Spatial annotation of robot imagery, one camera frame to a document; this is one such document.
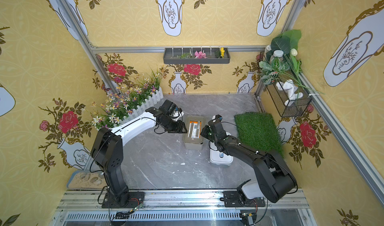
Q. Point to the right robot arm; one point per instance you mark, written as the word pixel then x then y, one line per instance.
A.
pixel 274 177

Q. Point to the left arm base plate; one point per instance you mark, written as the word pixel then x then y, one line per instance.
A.
pixel 127 200

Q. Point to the green artificial grass mat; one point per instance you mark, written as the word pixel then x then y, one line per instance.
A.
pixel 259 131

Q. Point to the orange tissue pack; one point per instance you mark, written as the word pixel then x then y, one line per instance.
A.
pixel 194 129

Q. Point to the green artificial leaf plant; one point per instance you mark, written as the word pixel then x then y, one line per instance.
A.
pixel 281 61

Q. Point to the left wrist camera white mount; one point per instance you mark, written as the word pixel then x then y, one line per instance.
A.
pixel 177 114

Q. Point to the yellow artificial flower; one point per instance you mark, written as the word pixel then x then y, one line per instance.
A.
pixel 222 52

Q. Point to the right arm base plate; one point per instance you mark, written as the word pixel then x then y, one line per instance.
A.
pixel 233 199

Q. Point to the black wire wall basket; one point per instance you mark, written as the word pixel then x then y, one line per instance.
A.
pixel 279 98

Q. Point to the grey wall shelf tray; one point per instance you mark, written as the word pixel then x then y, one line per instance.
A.
pixel 186 56

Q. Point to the pink artificial flower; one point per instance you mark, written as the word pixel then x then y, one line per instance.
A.
pixel 200 55

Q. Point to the beige tissue box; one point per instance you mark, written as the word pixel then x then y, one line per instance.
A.
pixel 194 145

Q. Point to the white tissue box lid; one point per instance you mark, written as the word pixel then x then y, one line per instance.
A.
pixel 215 158

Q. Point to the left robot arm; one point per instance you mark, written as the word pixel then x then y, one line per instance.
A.
pixel 108 152

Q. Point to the sand tray with stones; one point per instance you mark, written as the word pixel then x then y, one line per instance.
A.
pixel 85 180

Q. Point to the white fence flower planter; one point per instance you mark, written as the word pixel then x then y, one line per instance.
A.
pixel 120 107

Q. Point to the white cloth in basket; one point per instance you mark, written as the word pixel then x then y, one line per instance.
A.
pixel 291 91

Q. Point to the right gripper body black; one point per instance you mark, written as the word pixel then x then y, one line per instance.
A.
pixel 214 133

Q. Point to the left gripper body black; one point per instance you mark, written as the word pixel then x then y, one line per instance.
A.
pixel 174 126

